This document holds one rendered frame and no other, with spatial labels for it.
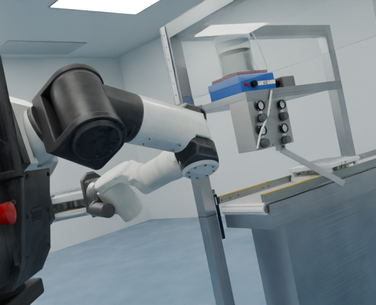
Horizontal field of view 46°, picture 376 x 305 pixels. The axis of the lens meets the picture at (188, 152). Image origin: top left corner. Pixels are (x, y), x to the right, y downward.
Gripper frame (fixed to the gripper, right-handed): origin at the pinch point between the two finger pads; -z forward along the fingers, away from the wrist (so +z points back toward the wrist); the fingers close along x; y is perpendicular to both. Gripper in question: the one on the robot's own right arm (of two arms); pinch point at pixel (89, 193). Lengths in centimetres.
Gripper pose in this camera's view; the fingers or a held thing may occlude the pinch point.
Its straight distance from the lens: 131.5
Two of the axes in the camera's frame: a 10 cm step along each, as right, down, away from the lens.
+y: 8.4, -1.9, 5.1
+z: 5.0, -0.7, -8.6
